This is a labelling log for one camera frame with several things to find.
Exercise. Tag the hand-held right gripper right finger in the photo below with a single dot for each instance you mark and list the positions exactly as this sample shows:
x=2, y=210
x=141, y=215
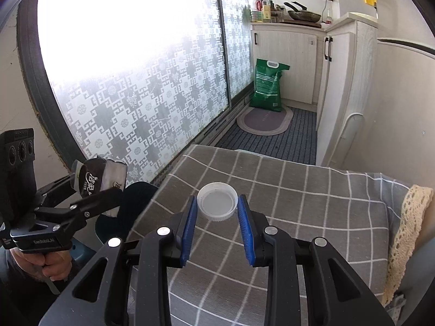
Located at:
x=244, y=231

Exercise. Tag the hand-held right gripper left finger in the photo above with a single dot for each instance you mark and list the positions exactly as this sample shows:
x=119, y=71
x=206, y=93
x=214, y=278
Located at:
x=188, y=231

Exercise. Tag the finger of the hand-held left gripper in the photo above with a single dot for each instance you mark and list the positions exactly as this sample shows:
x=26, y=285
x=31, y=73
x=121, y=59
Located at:
x=85, y=209
x=56, y=192

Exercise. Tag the black tissue package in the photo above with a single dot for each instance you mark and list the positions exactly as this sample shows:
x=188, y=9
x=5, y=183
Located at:
x=98, y=175

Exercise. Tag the white plastic lid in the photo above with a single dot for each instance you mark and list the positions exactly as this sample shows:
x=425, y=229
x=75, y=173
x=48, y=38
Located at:
x=217, y=202

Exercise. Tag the dark blue trash bin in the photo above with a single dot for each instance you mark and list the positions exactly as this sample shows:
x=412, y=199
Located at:
x=132, y=207

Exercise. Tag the person's left forearm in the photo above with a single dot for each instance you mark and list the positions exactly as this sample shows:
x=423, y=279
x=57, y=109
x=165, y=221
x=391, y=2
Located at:
x=17, y=295

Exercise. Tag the person's left hand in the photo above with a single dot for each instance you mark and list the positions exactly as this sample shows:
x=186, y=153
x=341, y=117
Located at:
x=54, y=265

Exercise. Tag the grey checked tablecloth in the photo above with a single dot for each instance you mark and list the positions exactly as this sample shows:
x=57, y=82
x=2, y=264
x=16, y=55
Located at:
x=306, y=217

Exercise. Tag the dark striped floor rug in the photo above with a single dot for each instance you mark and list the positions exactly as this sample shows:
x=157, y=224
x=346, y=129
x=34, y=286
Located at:
x=292, y=146

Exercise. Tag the oval grey floor mat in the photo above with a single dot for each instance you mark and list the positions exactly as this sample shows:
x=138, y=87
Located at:
x=263, y=122

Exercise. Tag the wide patterned glass door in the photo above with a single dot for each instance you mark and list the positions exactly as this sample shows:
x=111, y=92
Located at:
x=136, y=91

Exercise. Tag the blue-grey checked cloth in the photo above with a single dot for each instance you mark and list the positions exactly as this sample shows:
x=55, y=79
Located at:
x=380, y=190

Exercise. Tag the green rice bag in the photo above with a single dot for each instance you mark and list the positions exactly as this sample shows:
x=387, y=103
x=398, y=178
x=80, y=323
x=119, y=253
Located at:
x=268, y=88

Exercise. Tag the cream lace cloth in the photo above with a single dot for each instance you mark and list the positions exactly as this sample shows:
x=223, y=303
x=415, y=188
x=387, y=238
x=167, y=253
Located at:
x=407, y=224

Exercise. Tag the low white wooden cabinet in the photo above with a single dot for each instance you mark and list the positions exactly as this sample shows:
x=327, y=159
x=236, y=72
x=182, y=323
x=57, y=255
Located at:
x=285, y=61

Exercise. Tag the tall white wooden cabinet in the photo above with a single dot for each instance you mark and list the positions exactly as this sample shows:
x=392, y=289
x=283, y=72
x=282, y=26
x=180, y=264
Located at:
x=346, y=81

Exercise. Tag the narrow patterned glass door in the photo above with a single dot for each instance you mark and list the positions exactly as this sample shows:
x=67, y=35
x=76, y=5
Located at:
x=238, y=40

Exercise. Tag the yellow oil bottle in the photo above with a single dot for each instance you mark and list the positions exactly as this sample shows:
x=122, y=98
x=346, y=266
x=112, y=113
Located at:
x=266, y=10

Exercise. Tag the black frying pan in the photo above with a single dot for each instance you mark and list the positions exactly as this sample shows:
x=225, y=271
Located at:
x=304, y=15

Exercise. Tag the red-capped oil bottle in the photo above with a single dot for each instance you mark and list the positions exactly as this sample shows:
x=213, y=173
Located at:
x=256, y=6

